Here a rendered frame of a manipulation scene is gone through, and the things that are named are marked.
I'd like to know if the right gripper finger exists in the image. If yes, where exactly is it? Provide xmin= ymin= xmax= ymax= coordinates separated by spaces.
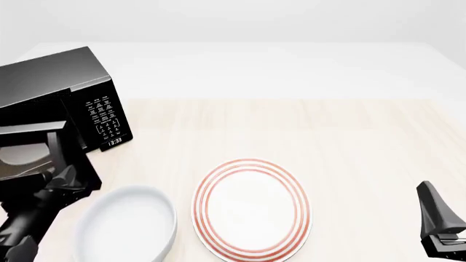
xmin=416 ymin=180 xmax=466 ymax=239

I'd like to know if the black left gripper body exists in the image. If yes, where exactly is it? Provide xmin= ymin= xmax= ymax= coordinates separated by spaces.
xmin=45 ymin=186 xmax=92 ymax=206

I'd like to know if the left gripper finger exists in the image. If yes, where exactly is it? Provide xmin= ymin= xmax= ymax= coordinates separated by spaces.
xmin=46 ymin=164 xmax=90 ymax=191

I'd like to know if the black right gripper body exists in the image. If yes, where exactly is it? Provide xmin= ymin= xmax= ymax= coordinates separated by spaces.
xmin=420 ymin=230 xmax=466 ymax=260

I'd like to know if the black microwave door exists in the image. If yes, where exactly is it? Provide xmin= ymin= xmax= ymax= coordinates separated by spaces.
xmin=0 ymin=120 xmax=103 ymax=192

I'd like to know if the black microwave oven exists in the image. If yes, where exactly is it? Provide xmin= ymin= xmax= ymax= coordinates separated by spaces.
xmin=0 ymin=46 xmax=134 ymax=154

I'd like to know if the white turntable plate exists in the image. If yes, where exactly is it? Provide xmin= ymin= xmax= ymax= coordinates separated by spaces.
xmin=0 ymin=143 xmax=49 ymax=166

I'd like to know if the white oval bowl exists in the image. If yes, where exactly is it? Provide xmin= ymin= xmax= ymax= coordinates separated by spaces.
xmin=72 ymin=185 xmax=179 ymax=262

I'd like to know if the white plate with red rings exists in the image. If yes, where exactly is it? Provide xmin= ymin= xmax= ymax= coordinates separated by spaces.
xmin=190 ymin=157 xmax=314 ymax=262

